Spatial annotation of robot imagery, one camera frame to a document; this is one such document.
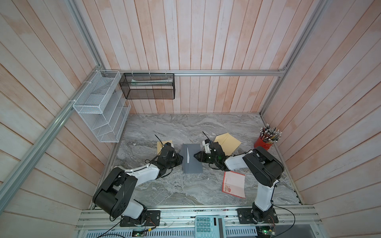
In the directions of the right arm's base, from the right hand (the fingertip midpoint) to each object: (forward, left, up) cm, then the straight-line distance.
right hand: (194, 155), depth 96 cm
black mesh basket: (+41, +33, +25) cm, 59 cm away
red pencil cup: (+6, -41, +7) cm, 43 cm away
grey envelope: (-6, +3, -1) cm, 6 cm away
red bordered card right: (-17, -23, -2) cm, 29 cm away
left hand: (-5, +8, +3) cm, 10 cm away
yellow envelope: (+12, -24, -3) cm, 27 cm away
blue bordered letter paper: (0, +4, -1) cm, 5 cm away
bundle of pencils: (+6, -44, +16) cm, 47 cm away
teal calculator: (-39, -7, +1) cm, 40 cm away
